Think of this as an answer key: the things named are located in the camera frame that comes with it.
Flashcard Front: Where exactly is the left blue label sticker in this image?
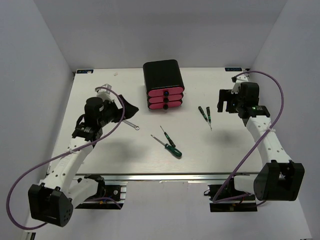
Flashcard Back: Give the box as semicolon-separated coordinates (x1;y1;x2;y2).
76;69;94;74

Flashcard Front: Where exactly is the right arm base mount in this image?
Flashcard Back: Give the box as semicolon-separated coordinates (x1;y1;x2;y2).
203;174;258;213

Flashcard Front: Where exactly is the right blue label sticker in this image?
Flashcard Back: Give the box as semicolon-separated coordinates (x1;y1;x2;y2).
224;67;243;72

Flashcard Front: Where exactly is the silver wrench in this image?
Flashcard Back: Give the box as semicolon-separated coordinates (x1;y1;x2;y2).
123;120;140;131

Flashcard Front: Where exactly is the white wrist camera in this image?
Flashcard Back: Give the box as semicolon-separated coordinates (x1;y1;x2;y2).
95;83;113;102
231;74;249;94

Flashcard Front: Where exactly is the blue label sticker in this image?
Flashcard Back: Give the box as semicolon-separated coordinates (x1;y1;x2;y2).
76;69;94;74
224;67;243;72

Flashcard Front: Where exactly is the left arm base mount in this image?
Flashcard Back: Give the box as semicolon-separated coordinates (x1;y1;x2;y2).
76;174;127;210

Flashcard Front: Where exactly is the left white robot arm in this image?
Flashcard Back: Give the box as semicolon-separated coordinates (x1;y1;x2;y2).
28;95;139;227

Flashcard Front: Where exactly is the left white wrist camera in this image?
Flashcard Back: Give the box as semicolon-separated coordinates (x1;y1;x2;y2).
95;83;113;102

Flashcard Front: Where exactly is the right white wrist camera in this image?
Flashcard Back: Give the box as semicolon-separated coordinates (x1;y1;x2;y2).
231;74;249;94

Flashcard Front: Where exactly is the purple cable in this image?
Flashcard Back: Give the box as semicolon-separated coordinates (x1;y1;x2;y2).
5;86;126;230
212;70;285;203

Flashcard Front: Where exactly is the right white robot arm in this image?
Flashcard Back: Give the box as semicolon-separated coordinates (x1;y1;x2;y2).
217;82;305;201

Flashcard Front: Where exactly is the aluminium table rail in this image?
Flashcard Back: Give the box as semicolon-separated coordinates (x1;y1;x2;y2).
47;172;266;183

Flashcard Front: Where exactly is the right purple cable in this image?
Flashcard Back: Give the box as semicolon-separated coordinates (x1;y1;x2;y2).
212;70;285;203

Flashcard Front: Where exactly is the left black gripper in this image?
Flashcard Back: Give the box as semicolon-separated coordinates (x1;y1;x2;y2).
98;95;139;127

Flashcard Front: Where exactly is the small black green screwdriver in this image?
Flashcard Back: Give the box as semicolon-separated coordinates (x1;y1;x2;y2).
160;126;176;148

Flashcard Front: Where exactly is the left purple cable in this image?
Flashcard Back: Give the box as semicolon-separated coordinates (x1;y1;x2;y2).
5;86;126;230

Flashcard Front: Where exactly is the small precision screwdriver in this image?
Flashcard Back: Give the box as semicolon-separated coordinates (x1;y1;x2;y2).
198;106;209;123
206;106;212;131

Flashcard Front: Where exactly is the black drawer cabinet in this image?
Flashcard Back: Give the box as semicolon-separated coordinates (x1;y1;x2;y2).
142;59;185;94

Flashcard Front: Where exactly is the large green handle screwdriver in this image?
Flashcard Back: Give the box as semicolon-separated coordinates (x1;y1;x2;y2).
150;134;182;159

